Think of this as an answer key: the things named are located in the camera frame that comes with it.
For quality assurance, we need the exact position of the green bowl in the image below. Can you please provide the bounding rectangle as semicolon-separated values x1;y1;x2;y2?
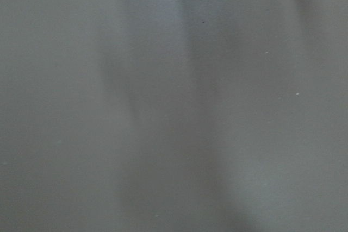
1;0;347;231

